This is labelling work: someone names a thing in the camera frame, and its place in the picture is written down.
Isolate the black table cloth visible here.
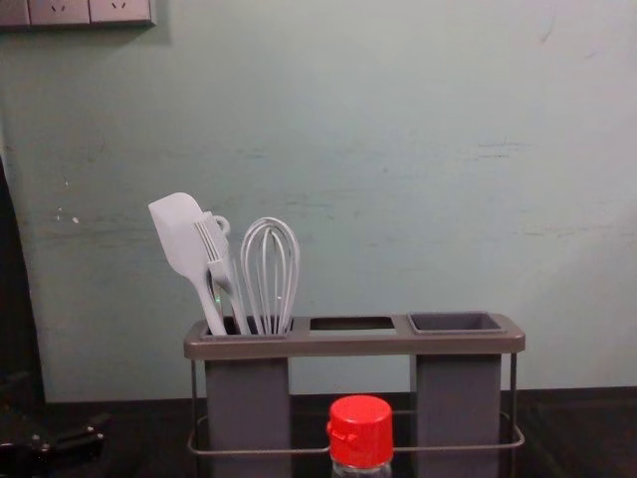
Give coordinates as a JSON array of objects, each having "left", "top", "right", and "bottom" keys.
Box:
[{"left": 0, "top": 386, "right": 637, "bottom": 478}]

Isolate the grey metal utensil rack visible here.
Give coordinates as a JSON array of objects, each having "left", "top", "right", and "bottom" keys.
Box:
[{"left": 182, "top": 314, "right": 527, "bottom": 478}]

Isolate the white silicone spatula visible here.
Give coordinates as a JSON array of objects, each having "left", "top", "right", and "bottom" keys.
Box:
[{"left": 147, "top": 191, "right": 228, "bottom": 337}]

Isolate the clear bottle with red cap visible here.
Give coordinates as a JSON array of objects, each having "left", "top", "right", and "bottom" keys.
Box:
[{"left": 325, "top": 394, "right": 395, "bottom": 478}]

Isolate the grey square plastic cup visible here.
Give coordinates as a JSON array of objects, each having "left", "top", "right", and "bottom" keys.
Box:
[
  {"left": 406, "top": 311, "right": 504, "bottom": 478},
  {"left": 200, "top": 317, "right": 292, "bottom": 478}
]

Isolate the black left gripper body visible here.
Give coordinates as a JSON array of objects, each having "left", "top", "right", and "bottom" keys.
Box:
[{"left": 0, "top": 372, "right": 57, "bottom": 465}]

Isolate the white silicone whisk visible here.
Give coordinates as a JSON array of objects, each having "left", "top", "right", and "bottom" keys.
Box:
[{"left": 240, "top": 216, "right": 303, "bottom": 335}]

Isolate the black upright board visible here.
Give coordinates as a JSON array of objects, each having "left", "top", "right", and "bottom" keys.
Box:
[{"left": 0, "top": 154, "right": 47, "bottom": 403}]

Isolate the white wall socket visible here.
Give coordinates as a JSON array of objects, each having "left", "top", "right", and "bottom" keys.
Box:
[
  {"left": 0, "top": 0, "right": 31, "bottom": 28},
  {"left": 89, "top": 0, "right": 153, "bottom": 25},
  {"left": 28, "top": 0, "right": 92, "bottom": 27}
]

